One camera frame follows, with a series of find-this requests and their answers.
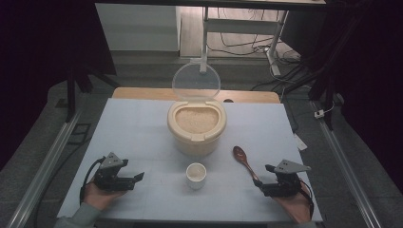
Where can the black metal stand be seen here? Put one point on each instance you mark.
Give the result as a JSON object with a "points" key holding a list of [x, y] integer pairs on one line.
{"points": [[71, 95], [328, 95]]}

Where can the person's right hand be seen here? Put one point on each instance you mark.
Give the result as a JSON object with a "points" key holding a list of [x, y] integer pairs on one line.
{"points": [[299, 207]]}

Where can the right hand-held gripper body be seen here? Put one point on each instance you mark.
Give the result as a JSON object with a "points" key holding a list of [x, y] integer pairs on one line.
{"points": [[286, 185]]}

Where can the white rice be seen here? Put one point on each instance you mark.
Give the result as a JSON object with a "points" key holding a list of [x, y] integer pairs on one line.
{"points": [[196, 120]]}

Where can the white desk frame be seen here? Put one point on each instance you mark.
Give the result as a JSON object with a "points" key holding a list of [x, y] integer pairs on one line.
{"points": [[240, 26]]}

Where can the person's left hand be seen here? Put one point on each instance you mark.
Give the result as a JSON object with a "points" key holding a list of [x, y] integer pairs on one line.
{"points": [[98, 198]]}

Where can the white table mat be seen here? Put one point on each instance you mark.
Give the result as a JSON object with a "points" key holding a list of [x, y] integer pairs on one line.
{"points": [[133, 133]]}

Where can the white paper tag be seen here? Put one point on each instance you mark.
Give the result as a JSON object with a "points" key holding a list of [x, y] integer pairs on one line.
{"points": [[300, 142]]}

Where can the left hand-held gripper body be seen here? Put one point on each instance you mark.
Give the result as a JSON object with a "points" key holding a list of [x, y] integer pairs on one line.
{"points": [[109, 177]]}

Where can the brown wooden spoon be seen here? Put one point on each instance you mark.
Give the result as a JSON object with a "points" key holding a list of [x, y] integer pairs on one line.
{"points": [[239, 154]]}

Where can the small white box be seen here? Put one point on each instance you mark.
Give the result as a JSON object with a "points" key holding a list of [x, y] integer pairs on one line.
{"points": [[319, 113]]}

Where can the small white cup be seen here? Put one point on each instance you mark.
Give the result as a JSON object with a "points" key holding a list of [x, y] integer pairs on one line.
{"points": [[196, 182]]}

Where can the cream rice container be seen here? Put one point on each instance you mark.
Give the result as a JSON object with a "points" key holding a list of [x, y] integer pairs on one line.
{"points": [[196, 142]]}

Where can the aluminium rail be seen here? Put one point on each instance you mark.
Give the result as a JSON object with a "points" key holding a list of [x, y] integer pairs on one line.
{"points": [[47, 164], [345, 164]]}

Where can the clear round container lid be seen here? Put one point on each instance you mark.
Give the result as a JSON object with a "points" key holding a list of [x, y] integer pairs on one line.
{"points": [[195, 79]]}

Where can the wooden table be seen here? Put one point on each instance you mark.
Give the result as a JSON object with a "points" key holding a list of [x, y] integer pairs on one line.
{"points": [[142, 93]]}

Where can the white cabinet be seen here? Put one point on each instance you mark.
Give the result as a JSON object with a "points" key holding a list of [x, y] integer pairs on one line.
{"points": [[136, 28]]}

